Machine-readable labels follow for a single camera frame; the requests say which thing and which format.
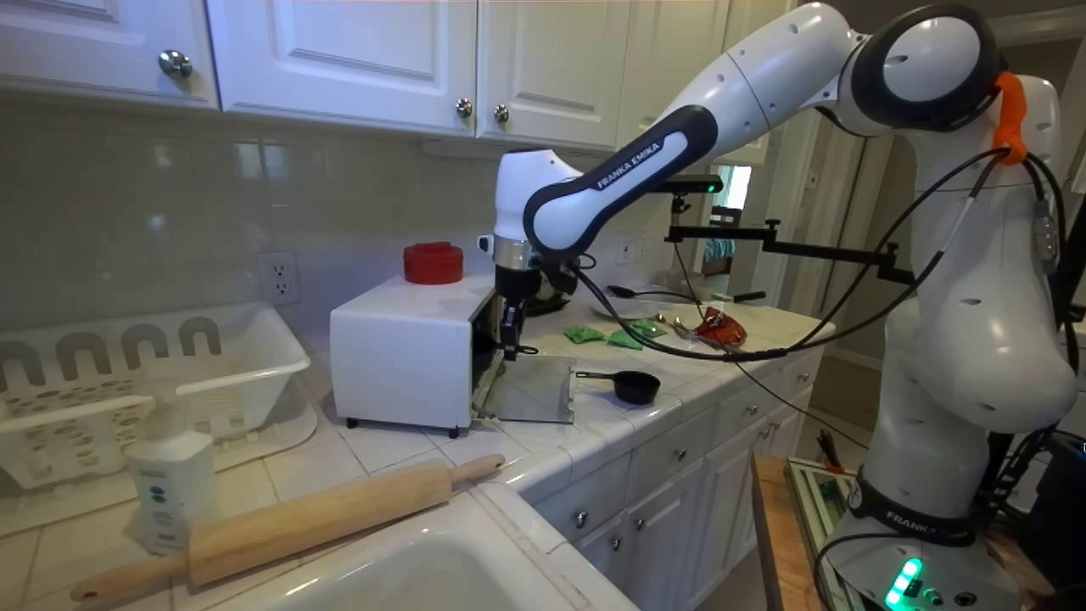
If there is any white upper cabinet door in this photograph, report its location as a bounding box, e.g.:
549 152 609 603
0 0 220 116
203 0 483 139
619 0 800 123
476 0 639 152

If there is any wooden table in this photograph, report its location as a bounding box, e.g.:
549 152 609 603
747 452 1063 611

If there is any orange cable clip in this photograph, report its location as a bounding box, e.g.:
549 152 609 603
990 66 1034 168

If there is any wooden rolling pin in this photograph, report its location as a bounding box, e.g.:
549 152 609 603
69 452 510 611

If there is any black pot with handle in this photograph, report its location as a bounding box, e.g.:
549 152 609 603
574 365 664 406

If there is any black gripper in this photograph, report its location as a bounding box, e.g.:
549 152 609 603
493 263 536 358

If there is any white lower cabinet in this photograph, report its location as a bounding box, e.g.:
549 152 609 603
525 334 832 611

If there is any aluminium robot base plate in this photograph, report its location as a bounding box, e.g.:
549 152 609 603
785 456 862 611

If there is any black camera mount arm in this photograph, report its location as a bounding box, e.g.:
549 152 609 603
661 189 920 288

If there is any white wall outlet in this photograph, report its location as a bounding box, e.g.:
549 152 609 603
261 247 306 308

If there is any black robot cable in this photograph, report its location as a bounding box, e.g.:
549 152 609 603
565 146 1028 365

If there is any black ladle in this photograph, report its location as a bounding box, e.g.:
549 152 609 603
602 279 696 304

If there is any black stereo camera bar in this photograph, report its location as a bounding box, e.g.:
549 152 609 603
660 168 727 196

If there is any red orange tool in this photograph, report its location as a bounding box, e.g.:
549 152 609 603
689 304 755 353

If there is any clear plastic bottle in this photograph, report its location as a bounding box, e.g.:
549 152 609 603
123 393 220 560

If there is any thin black cable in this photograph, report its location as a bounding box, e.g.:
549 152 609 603
732 357 844 452

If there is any white sink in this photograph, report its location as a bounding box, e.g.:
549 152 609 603
265 523 586 611

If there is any red round container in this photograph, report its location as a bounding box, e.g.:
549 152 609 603
402 238 470 288

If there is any glass oven door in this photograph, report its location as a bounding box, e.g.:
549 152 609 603
480 349 577 427

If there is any blue bottle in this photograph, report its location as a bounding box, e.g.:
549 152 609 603
698 232 739 281

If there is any white toaster oven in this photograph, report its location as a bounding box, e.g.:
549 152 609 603
327 272 510 441

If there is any white plastic dish rack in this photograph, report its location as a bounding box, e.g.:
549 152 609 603
0 299 315 492

